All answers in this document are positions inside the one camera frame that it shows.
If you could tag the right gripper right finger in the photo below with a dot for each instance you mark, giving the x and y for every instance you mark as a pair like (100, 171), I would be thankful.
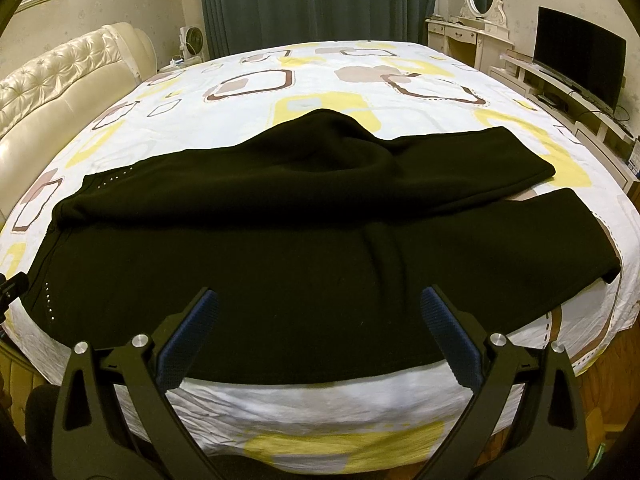
(547, 439)

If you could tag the black flat television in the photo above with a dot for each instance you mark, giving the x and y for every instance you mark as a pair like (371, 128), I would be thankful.
(586, 55)

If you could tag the dark green curtain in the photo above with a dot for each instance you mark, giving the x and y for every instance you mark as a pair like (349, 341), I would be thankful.
(235, 26)

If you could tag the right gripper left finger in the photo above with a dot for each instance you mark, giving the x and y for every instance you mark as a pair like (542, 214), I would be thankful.
(91, 439)

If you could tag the patterned white bed sheet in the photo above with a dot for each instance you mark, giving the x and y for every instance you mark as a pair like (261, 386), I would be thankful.
(392, 89)

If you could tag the white vanity dresser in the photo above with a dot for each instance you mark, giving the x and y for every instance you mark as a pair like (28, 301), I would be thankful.
(474, 46)

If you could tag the cream tufted headboard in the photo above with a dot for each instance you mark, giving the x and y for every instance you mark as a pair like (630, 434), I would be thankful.
(46, 102)

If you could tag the small white desk fan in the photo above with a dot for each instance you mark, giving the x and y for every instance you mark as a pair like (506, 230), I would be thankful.
(191, 42)

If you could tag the black pants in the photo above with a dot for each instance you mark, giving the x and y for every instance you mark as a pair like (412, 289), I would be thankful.
(318, 239)

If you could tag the white tv console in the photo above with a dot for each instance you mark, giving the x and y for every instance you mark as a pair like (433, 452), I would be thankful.
(605, 138)

